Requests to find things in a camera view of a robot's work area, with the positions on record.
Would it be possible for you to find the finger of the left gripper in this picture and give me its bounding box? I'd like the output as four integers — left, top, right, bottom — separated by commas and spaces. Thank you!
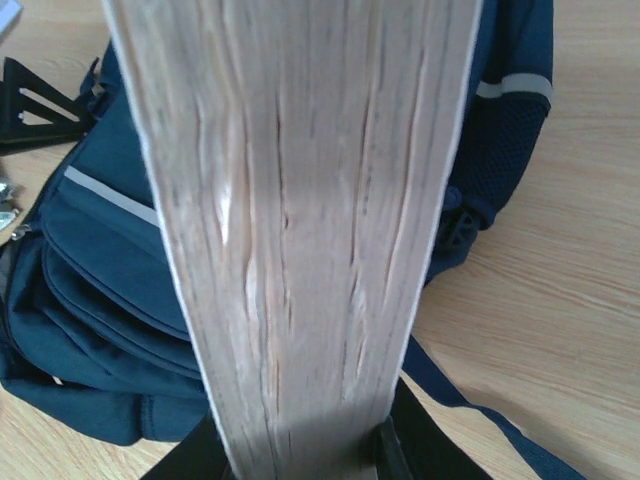
1, 57, 90, 146

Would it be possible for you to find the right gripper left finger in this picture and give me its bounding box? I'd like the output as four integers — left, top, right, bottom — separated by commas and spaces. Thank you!
142, 413, 233, 480

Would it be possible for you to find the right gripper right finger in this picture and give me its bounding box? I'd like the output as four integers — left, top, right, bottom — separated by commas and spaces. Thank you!
374, 380, 491, 480

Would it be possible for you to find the navy blue student backpack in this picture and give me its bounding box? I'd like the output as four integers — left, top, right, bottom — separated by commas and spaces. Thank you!
1, 1, 554, 472

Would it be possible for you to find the orange treehouse book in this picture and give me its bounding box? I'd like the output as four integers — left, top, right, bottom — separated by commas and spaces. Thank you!
104, 1, 481, 479

